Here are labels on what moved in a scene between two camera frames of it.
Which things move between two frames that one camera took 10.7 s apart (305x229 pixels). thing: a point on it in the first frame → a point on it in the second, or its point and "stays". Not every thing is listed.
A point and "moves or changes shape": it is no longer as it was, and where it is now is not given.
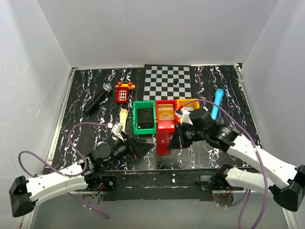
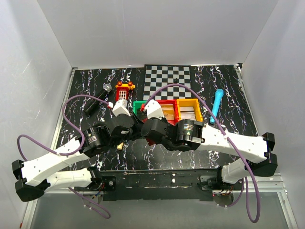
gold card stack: [166, 112] stays
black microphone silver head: [106, 88] stays
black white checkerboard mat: [167, 83] stays
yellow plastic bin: [195, 104] stays
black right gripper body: [180, 136] → [140, 117]
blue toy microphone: [218, 95] stays
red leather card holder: [163, 138] moves or changes shape
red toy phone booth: [122, 90] stays
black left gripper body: [131, 146] → [131, 129]
